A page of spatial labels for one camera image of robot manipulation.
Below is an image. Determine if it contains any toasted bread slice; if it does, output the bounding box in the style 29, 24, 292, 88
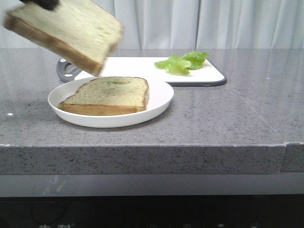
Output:
4, 0, 124, 76
58, 76, 149, 116

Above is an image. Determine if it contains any white cutting board grey rim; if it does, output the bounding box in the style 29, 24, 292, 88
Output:
56, 57, 227, 87

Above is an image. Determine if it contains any green lettuce leaf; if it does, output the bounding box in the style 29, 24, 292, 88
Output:
154, 51, 209, 75

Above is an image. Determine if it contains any white round plate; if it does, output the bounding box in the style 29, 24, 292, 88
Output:
48, 77, 174, 128

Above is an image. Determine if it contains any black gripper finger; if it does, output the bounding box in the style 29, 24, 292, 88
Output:
20, 0, 59, 10

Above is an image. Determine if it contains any black appliance front panel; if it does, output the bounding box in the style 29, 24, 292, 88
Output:
0, 195, 304, 228

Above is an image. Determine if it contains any white curtain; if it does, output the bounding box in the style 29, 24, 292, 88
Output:
0, 0, 304, 50

